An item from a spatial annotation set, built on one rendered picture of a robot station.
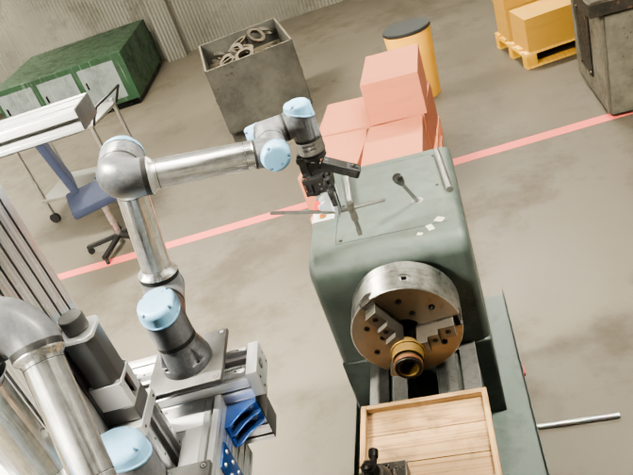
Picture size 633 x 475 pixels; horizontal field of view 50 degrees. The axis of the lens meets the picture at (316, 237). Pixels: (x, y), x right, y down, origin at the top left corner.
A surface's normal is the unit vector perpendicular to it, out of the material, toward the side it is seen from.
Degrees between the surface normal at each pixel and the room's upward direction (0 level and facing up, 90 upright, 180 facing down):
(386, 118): 90
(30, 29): 90
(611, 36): 90
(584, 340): 0
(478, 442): 0
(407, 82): 90
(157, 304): 7
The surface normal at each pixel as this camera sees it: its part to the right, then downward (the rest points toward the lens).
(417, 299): -0.07, 0.55
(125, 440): -0.18, -0.86
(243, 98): 0.21, 0.47
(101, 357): 0.70, 0.18
